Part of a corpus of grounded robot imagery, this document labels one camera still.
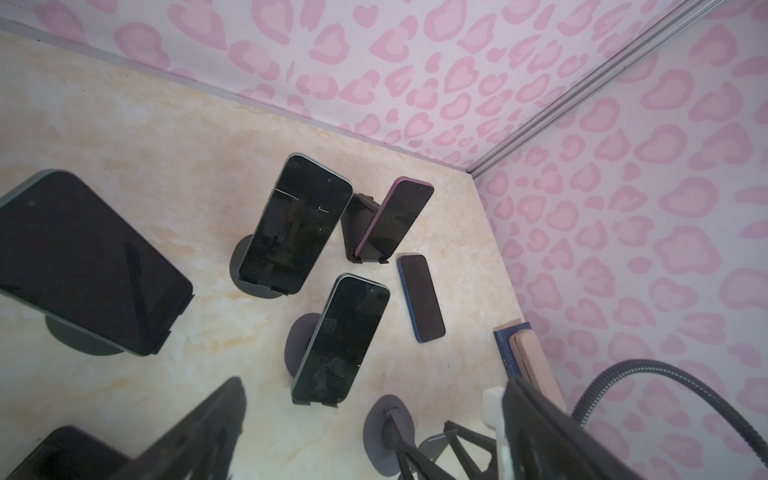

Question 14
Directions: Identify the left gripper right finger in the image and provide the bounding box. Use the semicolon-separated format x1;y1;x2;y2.
501;378;638;479

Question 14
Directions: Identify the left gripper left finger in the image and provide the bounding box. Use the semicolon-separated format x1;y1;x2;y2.
112;376;247;479

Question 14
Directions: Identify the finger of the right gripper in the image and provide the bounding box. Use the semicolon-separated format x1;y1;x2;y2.
395;440;454;480
443;421;498;480

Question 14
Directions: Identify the round stand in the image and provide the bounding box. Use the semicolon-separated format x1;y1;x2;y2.
283;313;321;378
229;233;283;300
45;316;123;356
363;394;415;478

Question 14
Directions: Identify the silver phone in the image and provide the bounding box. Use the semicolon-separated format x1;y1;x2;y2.
7;425;131;480

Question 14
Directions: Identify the blue phone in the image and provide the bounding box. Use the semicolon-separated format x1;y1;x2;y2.
397;254;446;343

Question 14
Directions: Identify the pink phone case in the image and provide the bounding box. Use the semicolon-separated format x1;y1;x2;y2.
509;329;567;413

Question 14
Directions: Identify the centre green phone on stand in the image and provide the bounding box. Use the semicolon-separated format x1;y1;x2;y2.
291;273;391;407

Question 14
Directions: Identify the back left phone on stand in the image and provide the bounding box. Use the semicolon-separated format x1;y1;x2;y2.
1;169;194;356

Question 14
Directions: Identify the black folding stand back right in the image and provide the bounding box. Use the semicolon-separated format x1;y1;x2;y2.
341;193;389;264

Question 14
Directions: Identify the purple phone on folding stand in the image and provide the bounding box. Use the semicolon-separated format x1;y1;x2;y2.
353;176;434;263

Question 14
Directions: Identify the back middle green phone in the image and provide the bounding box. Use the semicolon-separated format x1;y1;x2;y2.
238;153;353;295

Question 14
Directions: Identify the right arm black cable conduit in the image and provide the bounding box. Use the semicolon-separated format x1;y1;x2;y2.
571;358;768;469

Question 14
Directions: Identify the right aluminium corner post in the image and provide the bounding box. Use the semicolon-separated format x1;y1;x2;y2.
466;0;723;179

